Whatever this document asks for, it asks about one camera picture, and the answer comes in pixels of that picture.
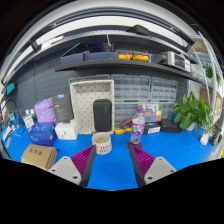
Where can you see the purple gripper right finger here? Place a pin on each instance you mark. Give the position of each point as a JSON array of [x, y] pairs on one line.
[[147, 168]]

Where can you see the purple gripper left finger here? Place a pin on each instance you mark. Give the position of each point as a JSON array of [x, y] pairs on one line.
[[76, 169]]

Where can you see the clear plastic water bottle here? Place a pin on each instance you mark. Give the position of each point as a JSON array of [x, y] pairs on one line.
[[138, 125]]

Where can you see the red round coaster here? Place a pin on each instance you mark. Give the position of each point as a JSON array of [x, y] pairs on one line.
[[130, 145]]

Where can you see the beige ceramic cup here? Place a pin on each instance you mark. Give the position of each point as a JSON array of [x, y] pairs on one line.
[[102, 141]]

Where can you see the black labelled box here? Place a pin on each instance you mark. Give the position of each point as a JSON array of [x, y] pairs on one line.
[[151, 128]]

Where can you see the yellow red multimeter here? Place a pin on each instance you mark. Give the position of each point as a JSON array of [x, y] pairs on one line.
[[122, 127]]

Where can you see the brown cardboard box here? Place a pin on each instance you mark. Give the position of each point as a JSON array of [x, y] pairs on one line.
[[40, 156]]

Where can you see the black flat box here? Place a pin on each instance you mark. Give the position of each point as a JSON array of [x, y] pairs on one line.
[[170, 126]]

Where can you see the colourful parts organizer box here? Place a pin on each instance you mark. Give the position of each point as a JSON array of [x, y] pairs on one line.
[[152, 112]]

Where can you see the blue NUC box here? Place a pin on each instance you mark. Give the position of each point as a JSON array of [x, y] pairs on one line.
[[43, 134]]

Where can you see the black zip case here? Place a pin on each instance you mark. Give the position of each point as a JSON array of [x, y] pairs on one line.
[[102, 109]]

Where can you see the dark grey flat box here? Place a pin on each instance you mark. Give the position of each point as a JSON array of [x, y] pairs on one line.
[[62, 108]]

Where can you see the purple plastic bag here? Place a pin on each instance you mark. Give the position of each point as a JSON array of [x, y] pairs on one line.
[[44, 111]]

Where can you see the green potted plant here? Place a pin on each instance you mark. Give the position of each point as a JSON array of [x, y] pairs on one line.
[[190, 110]]

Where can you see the white perforated tray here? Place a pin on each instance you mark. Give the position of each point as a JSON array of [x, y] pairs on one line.
[[83, 95]]

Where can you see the grey small-parts drawer cabinet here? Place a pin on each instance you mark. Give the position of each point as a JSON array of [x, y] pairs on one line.
[[131, 90]]

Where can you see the yellow tool on shelf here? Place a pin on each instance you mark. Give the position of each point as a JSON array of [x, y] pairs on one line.
[[135, 57]]

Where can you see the dark blue shelf bin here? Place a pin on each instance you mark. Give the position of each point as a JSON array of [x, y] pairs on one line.
[[74, 54]]

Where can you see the white electronic instrument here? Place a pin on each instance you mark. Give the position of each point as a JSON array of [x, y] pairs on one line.
[[178, 61]]

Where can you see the dark grey wall shelf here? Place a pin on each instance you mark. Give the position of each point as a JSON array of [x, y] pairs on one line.
[[125, 66]]

